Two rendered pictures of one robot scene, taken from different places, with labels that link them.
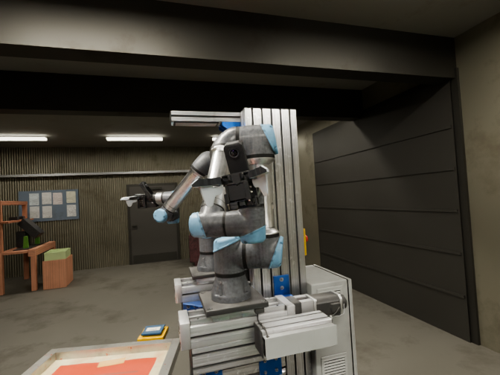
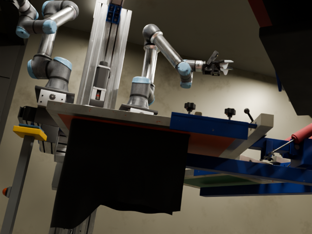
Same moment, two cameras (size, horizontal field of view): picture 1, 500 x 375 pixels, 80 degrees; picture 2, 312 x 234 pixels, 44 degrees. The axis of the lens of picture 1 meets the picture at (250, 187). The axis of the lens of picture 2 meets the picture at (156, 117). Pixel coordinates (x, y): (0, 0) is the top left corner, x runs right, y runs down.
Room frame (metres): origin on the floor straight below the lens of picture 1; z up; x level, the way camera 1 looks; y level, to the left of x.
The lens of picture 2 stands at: (0.85, 2.32, 0.54)
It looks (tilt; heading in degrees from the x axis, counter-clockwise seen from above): 17 degrees up; 274
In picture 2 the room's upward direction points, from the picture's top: 8 degrees clockwise
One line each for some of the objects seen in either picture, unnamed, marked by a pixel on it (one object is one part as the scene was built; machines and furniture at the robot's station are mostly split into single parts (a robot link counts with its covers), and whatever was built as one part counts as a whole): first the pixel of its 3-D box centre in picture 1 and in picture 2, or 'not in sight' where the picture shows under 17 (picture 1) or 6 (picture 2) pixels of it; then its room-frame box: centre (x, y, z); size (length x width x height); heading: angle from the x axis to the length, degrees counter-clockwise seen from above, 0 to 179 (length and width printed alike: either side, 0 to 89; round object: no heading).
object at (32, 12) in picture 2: (172, 198); (28, 12); (1.79, 0.47, 1.65); 0.11 x 0.08 x 0.09; 81
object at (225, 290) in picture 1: (230, 283); (137, 104); (1.14, 0.09, 1.31); 0.15 x 0.15 x 0.10
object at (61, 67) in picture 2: (210, 237); (60, 69); (1.62, 0.23, 1.42); 0.13 x 0.12 x 0.14; 171
